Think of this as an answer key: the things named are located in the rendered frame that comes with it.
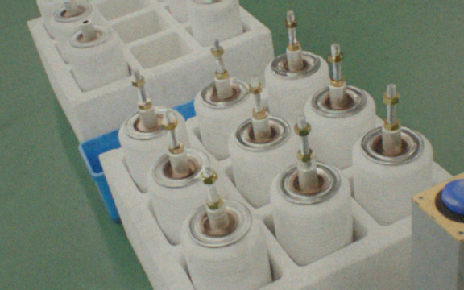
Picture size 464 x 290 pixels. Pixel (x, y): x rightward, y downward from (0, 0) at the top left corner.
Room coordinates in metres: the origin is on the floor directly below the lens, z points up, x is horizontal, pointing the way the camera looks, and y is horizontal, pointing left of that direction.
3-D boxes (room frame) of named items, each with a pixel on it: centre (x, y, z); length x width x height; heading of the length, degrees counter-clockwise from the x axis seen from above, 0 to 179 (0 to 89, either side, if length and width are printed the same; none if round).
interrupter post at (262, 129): (0.70, -0.04, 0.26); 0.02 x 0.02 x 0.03
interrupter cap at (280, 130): (0.70, -0.04, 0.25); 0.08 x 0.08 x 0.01
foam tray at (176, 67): (1.22, 0.13, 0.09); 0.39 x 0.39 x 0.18; 19
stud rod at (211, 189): (0.55, 0.03, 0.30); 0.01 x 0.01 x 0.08; 21
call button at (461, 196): (0.45, -0.21, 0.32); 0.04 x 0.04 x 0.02
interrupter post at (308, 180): (0.59, -0.08, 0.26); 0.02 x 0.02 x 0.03
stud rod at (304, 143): (0.59, -0.08, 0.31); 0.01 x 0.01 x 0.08; 54
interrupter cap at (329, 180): (0.59, -0.08, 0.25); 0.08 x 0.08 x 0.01
